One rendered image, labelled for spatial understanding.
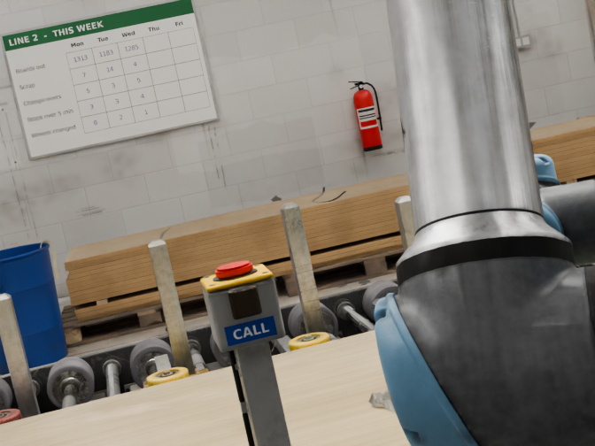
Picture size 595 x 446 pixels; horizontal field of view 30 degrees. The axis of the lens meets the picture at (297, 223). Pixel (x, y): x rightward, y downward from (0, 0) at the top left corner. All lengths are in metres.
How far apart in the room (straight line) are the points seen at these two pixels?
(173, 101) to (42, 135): 1.00
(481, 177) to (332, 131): 7.78
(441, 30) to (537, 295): 0.19
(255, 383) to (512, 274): 0.54
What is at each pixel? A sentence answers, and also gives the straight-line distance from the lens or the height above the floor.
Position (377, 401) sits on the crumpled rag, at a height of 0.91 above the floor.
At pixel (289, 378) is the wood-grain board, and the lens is 1.94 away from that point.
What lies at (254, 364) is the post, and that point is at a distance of 1.17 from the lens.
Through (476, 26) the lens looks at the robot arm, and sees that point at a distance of 0.76.
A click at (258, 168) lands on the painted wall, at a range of 8.43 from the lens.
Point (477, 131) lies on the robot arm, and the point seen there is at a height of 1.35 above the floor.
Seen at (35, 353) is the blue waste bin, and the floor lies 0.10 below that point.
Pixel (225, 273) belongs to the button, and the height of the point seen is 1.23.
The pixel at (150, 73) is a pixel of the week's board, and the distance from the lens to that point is 8.37.
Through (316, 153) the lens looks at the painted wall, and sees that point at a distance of 8.47.
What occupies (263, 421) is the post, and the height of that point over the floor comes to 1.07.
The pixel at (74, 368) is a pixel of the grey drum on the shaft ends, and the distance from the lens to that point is 2.68.
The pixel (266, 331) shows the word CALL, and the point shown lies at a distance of 1.14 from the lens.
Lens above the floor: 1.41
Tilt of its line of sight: 8 degrees down
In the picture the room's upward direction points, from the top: 12 degrees counter-clockwise
